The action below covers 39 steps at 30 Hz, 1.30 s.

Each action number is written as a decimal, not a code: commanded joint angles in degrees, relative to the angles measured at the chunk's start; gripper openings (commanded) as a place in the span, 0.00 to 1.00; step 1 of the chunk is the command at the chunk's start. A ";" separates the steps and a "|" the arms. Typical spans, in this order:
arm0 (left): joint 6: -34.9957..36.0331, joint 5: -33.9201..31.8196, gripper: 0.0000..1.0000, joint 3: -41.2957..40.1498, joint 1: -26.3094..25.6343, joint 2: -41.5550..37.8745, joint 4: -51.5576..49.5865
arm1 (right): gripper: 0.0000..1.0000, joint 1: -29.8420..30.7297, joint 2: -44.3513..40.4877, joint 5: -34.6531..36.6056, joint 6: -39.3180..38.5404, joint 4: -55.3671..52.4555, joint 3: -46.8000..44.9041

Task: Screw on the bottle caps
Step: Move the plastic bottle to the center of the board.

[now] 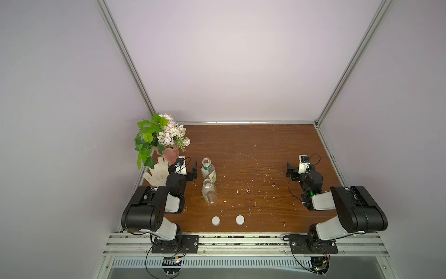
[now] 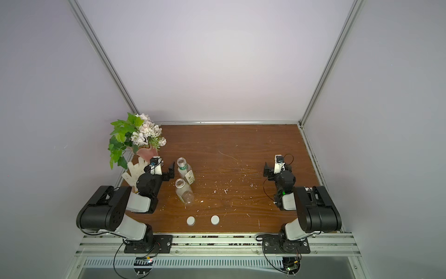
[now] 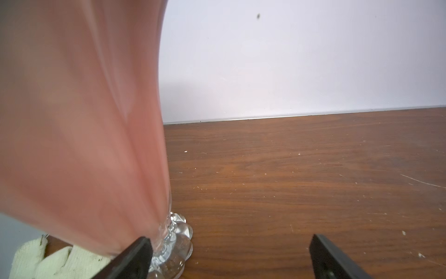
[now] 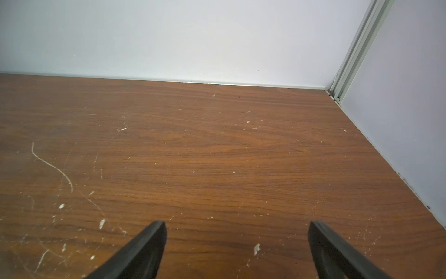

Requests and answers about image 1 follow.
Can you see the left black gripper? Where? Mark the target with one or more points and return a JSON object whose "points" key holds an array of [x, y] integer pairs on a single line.
{"points": [[194, 175]]}

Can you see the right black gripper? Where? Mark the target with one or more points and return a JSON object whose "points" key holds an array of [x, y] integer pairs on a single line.
{"points": [[292, 170]]}

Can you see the white bottle cap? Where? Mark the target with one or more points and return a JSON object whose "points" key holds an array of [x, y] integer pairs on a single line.
{"points": [[240, 220], [216, 221]]}

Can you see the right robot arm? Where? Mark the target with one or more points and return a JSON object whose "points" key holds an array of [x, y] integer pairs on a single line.
{"points": [[356, 210]]}

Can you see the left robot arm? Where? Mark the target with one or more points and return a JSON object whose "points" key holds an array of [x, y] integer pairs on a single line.
{"points": [[145, 213]]}

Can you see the labelled clear plastic bottle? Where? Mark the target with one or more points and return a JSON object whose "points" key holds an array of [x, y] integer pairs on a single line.
{"points": [[208, 170]]}

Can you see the pink glass vase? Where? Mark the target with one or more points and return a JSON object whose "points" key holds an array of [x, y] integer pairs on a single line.
{"points": [[170, 155]]}

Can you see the white knitted work glove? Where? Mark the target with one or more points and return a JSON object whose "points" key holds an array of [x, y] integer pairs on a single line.
{"points": [[158, 175]]}

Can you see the artificial flower bouquet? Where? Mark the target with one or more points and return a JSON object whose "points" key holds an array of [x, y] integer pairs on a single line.
{"points": [[155, 135]]}

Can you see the left electronics board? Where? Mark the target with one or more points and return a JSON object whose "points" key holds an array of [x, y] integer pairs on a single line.
{"points": [[171, 267]]}

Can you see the electronics board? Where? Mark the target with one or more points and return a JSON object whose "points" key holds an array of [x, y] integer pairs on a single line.
{"points": [[319, 266], [171, 267]]}

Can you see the right electronics board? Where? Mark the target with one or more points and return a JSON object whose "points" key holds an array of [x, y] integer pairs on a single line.
{"points": [[319, 266]]}

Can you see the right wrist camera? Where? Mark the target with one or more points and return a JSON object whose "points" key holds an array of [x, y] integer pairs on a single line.
{"points": [[304, 164]]}

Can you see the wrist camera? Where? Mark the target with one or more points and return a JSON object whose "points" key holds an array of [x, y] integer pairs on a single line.
{"points": [[180, 166], [304, 164]]}

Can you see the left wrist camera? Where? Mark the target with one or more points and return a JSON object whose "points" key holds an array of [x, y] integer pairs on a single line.
{"points": [[180, 166]]}

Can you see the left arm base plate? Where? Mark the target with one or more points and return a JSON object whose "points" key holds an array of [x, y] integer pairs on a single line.
{"points": [[184, 244]]}

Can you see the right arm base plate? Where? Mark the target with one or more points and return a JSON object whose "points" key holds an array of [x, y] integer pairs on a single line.
{"points": [[309, 245]]}

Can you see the aluminium front rail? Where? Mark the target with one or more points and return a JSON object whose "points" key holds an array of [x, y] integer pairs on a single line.
{"points": [[245, 244]]}

